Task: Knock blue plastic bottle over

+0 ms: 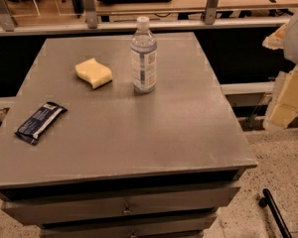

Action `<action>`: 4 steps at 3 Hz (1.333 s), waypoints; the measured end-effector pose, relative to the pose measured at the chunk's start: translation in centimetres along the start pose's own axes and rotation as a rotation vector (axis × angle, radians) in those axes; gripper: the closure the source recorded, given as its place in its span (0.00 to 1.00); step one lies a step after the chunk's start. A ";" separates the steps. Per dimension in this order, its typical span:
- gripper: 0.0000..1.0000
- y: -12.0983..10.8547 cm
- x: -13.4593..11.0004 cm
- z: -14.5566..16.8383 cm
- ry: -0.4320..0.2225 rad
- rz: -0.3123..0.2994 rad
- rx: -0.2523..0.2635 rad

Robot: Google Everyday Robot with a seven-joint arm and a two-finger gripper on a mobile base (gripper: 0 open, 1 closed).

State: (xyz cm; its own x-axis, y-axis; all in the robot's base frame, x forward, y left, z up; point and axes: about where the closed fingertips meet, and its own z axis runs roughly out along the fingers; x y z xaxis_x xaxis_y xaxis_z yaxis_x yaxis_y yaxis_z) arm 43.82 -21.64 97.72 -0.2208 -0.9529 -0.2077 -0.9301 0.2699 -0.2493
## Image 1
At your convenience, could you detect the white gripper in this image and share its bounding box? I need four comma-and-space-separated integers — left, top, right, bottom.
262, 11, 298, 129

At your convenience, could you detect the clear plastic water bottle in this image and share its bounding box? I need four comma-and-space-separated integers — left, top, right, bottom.
130, 16, 157, 93

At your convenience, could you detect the black floor stand leg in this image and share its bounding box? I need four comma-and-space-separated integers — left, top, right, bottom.
258, 188, 292, 238

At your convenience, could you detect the grey drawer cabinet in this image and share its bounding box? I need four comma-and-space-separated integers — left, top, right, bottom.
0, 33, 256, 230

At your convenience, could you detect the lower grey drawer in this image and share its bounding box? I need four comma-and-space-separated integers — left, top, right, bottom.
40, 213, 217, 238

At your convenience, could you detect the grey drawer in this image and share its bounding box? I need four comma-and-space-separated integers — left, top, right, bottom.
40, 213, 217, 238
2, 181, 240, 225

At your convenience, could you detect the upper grey drawer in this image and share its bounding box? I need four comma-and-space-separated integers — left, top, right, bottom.
2, 181, 240, 225

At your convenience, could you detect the yellow sponge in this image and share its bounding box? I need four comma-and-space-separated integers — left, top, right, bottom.
75, 59, 112, 89

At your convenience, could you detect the dark blue snack packet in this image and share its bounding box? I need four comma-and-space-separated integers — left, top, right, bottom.
15, 102, 68, 146

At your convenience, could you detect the grey metal railing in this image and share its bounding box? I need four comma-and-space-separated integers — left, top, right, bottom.
0, 0, 298, 36

